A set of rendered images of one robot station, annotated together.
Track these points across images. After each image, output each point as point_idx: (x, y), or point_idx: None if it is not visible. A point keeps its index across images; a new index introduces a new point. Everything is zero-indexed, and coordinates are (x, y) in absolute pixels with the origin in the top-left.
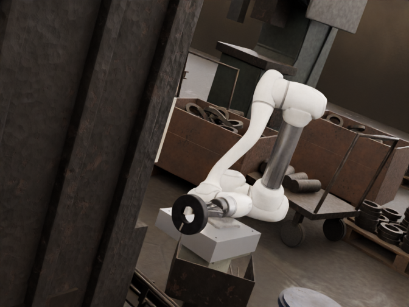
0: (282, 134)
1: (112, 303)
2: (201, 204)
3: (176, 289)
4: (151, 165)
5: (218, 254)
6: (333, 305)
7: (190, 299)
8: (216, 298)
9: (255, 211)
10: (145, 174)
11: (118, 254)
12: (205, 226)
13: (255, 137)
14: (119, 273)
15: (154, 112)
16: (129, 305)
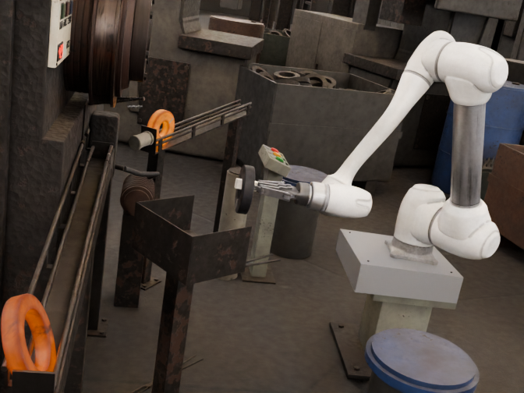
0: (453, 121)
1: (36, 222)
2: (246, 174)
3: (138, 239)
4: (41, 69)
5: (369, 285)
6: (461, 365)
7: (147, 254)
8: (165, 254)
9: (441, 238)
10: (33, 76)
11: (26, 164)
12: (374, 252)
13: (391, 118)
14: (35, 189)
15: (5, 1)
16: (285, 337)
